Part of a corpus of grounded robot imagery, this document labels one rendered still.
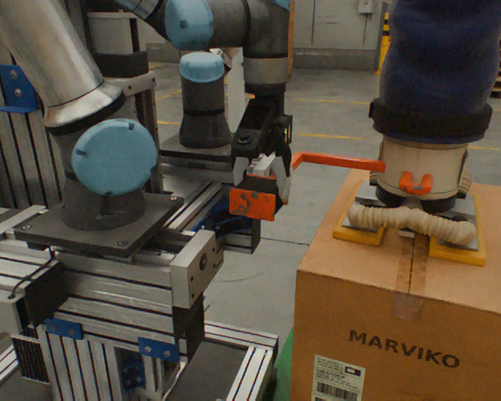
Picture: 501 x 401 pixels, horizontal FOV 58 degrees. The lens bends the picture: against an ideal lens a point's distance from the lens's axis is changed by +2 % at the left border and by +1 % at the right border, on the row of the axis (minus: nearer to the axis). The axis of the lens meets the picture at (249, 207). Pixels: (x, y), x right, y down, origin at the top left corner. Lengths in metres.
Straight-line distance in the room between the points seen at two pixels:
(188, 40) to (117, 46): 0.36
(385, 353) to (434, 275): 0.17
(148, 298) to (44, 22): 0.48
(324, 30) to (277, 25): 9.73
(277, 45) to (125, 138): 0.28
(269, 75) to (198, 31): 0.14
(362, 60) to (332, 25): 0.99
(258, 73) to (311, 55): 9.67
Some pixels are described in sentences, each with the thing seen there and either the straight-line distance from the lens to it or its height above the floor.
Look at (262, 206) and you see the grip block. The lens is 0.78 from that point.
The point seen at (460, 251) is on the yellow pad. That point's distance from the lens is 0.95.
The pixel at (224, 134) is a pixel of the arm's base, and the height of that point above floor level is 1.07.
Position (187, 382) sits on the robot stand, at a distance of 1.66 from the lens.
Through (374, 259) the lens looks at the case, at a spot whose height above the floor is 0.95.
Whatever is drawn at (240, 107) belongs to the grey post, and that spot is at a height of 0.52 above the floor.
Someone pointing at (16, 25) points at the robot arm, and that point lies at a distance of 0.63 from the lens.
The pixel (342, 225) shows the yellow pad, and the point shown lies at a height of 0.97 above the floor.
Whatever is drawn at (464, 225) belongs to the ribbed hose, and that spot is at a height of 1.03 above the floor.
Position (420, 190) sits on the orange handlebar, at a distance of 0.90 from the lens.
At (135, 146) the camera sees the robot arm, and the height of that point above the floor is 1.22.
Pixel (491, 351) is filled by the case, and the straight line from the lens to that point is 0.89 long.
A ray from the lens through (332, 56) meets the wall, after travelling 10.34.
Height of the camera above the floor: 1.41
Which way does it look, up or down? 25 degrees down
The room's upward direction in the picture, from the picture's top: straight up
